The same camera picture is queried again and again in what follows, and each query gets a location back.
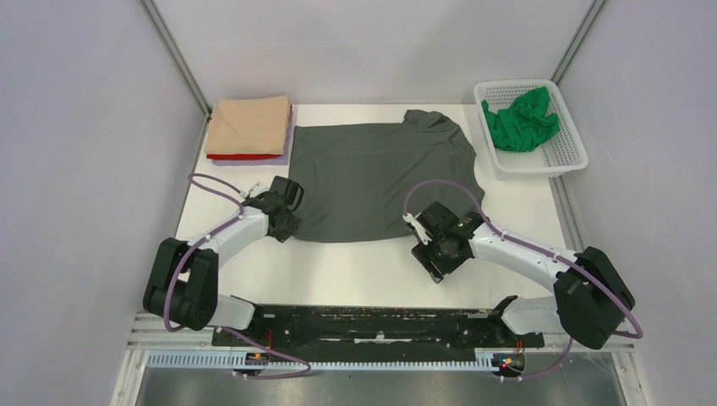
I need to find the aluminium corner post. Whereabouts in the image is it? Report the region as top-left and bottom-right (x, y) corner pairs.
(550, 0), (609, 85)
(139, 0), (212, 120)

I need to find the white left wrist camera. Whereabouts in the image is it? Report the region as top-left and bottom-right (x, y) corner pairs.
(241, 182), (269, 199)

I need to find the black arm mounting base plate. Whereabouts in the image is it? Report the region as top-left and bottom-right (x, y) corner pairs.
(242, 304), (545, 363)

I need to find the red folded t-shirt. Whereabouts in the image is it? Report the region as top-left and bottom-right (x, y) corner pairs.
(206, 154), (282, 161)

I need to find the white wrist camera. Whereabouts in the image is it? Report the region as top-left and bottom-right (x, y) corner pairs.
(402, 213), (432, 245)
(241, 182), (269, 199)

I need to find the white plastic laundry basket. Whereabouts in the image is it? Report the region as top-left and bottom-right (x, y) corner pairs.
(473, 79), (588, 180)

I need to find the green crumpled t-shirt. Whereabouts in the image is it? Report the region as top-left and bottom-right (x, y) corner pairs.
(481, 86), (561, 153)

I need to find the left aluminium corner post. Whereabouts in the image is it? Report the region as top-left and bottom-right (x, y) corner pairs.
(139, 0), (212, 120)

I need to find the right aluminium corner post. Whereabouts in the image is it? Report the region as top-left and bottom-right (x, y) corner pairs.
(550, 0), (609, 85)

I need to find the white slotted cable duct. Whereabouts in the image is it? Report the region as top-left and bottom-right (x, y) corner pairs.
(146, 350), (525, 373)

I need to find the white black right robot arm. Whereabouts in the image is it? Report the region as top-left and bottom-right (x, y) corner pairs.
(402, 202), (635, 349)

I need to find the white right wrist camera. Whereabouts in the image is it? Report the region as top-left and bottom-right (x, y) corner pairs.
(402, 213), (432, 245)

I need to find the beige folded t-shirt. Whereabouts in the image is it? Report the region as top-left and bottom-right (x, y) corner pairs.
(204, 95), (292, 155)

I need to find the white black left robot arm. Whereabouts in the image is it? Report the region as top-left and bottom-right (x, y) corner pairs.
(143, 176), (305, 345)

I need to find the dark grey t-shirt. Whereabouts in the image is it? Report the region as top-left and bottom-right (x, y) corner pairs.
(289, 110), (485, 243)

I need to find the aluminium frame rail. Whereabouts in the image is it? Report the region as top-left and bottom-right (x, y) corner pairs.
(126, 312), (637, 353)

